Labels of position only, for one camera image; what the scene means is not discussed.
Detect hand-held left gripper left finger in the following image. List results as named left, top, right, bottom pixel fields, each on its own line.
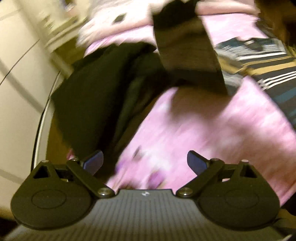
left=32, top=150, right=115, bottom=199

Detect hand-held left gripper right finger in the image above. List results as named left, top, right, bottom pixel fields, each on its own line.
left=176, top=150, right=260, bottom=199

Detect black pants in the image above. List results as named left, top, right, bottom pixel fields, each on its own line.
left=51, top=0, right=229, bottom=163

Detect dark striped shirt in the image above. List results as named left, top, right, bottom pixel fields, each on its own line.
left=214, top=21, right=296, bottom=130

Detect pink floral blanket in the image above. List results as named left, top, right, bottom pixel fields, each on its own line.
left=67, top=14, right=296, bottom=207

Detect white sliding wardrobe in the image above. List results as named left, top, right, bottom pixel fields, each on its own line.
left=0, top=0, right=77, bottom=209

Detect white bedside table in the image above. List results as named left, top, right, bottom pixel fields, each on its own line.
left=30, top=0, right=89, bottom=54

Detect pale pink duvet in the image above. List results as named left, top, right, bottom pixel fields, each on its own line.
left=77, top=0, right=259, bottom=50

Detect black phone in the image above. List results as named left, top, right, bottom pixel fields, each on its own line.
left=112, top=13, right=127, bottom=24

